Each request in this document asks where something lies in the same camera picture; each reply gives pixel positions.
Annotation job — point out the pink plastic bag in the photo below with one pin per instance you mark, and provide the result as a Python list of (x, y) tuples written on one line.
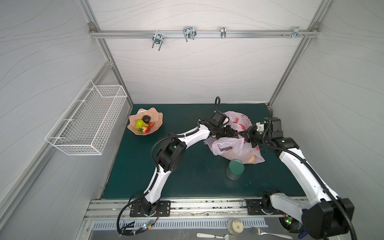
[(235, 148)]

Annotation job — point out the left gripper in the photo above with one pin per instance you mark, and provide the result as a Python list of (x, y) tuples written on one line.
[(227, 133)]

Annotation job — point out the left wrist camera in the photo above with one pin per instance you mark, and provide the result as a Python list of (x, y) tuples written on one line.
[(218, 119)]

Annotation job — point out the metal crossbar rail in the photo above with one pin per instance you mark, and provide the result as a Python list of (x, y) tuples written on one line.
[(201, 34)]

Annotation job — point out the silver fork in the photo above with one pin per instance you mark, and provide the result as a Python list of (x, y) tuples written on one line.
[(260, 232)]

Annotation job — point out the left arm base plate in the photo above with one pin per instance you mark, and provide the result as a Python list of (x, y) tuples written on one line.
[(163, 208)]

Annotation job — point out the metal hook clamp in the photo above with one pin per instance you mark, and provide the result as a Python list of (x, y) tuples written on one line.
[(295, 34), (223, 32), (189, 33), (157, 39)]

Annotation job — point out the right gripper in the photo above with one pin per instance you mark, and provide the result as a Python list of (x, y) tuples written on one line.
[(249, 135)]

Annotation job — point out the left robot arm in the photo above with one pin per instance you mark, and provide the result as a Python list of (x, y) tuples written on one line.
[(170, 156)]

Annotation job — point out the pink fruit bowl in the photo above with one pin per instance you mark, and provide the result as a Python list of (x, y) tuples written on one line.
[(156, 116)]

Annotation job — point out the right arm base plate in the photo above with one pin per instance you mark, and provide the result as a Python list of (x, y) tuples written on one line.
[(255, 207)]

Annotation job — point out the white wire basket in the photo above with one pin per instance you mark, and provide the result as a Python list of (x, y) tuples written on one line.
[(86, 125)]

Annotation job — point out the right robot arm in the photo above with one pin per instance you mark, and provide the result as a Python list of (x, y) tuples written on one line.
[(326, 214)]

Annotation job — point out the white vent strip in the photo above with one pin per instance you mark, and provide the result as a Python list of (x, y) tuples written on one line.
[(172, 224)]

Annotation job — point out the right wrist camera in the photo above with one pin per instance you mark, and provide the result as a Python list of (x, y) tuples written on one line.
[(272, 128)]

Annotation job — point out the white handled fork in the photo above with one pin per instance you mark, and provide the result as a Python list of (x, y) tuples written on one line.
[(211, 236)]

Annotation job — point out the dark passion fruit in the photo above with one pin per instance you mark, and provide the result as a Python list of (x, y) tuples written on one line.
[(146, 119)]

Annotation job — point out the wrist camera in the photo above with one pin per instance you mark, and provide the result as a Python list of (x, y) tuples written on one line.
[(218, 119), (272, 128)]

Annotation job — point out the green round fruit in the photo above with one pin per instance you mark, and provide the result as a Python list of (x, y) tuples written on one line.
[(140, 123)]

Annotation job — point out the clear jar green lid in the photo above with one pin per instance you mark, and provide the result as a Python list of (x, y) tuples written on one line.
[(235, 170)]

